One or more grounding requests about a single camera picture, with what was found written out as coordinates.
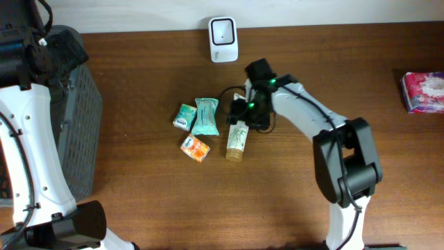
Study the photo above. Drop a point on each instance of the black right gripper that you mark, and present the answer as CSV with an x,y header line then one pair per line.
x,y
237,107

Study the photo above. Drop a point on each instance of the white Pantene tube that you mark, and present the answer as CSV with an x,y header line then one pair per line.
x,y
236,141

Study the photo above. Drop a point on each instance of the mint green wipes pack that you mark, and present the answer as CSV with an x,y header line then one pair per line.
x,y
205,123

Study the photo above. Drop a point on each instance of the small teal tissue pack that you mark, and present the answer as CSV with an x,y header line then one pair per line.
x,y
185,117

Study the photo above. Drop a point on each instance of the small orange tissue pack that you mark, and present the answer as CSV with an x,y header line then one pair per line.
x,y
195,148

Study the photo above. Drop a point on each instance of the purple tissue pack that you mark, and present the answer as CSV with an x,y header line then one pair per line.
x,y
423,92

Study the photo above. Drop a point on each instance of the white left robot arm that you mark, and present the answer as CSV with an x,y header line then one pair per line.
x,y
46,215

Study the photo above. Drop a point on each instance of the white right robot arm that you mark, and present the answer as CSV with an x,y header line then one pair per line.
x,y
347,166

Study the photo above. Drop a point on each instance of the white barcode scanner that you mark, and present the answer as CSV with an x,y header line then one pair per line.
x,y
224,46

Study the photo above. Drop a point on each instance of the dark grey plastic basket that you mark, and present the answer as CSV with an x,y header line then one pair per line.
x,y
76,114

